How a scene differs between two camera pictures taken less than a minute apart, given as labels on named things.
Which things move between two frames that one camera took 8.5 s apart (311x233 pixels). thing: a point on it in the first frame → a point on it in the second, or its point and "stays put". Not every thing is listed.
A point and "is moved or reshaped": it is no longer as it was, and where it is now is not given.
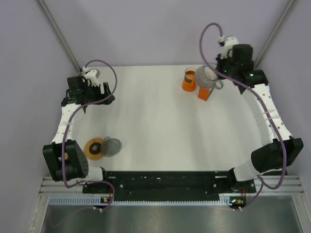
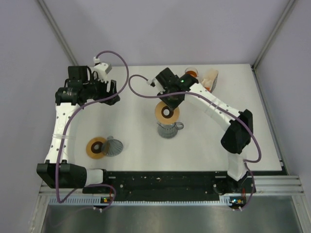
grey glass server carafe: (206, 77) → (168, 131)
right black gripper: (220, 61) → (172, 105)
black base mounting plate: (201, 184) stays put
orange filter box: (204, 93) is moved or reshaped
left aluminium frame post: (60, 35) stays put
